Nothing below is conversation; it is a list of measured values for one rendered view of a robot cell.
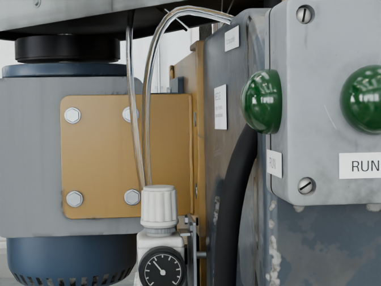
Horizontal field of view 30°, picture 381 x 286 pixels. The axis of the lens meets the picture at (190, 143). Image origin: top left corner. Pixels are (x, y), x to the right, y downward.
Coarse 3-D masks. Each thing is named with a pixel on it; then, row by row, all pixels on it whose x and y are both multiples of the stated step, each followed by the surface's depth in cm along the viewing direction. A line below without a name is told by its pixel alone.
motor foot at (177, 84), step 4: (172, 80) 89; (176, 80) 83; (180, 80) 81; (172, 84) 89; (176, 84) 83; (180, 84) 81; (168, 88) 91; (172, 88) 89; (176, 88) 83; (180, 88) 81; (156, 92) 82; (160, 92) 82; (164, 92) 82; (168, 92) 82; (172, 92) 82; (176, 92) 82; (180, 92) 81
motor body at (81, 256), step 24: (24, 72) 76; (48, 72) 75; (72, 72) 75; (96, 72) 76; (120, 72) 78; (24, 240) 77; (48, 240) 76; (72, 240) 76; (96, 240) 76; (120, 240) 78; (24, 264) 77; (48, 264) 76; (72, 264) 76; (96, 264) 77; (120, 264) 79
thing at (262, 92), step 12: (264, 72) 32; (276, 72) 32; (252, 84) 31; (264, 84) 31; (276, 84) 31; (240, 96) 32; (252, 96) 31; (264, 96) 31; (276, 96) 31; (252, 108) 31; (264, 108) 31; (276, 108) 31; (252, 120) 32; (264, 120) 31; (276, 120) 31; (264, 132) 32; (276, 132) 32
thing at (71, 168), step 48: (0, 96) 71; (48, 96) 72; (96, 96) 71; (192, 96) 72; (0, 144) 72; (48, 144) 72; (96, 144) 72; (192, 144) 72; (0, 192) 72; (48, 192) 72; (96, 192) 72; (192, 192) 73
